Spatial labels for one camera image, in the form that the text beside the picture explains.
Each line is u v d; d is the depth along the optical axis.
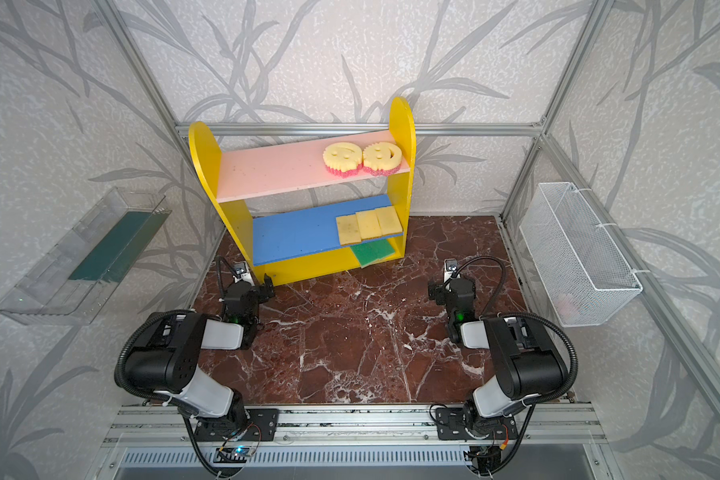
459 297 0.71
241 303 0.71
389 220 0.99
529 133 0.96
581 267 0.62
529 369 0.45
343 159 0.74
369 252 1.07
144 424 0.75
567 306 0.72
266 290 0.89
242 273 0.80
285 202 1.20
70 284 0.64
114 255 0.62
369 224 0.97
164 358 0.45
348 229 0.96
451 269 0.81
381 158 0.74
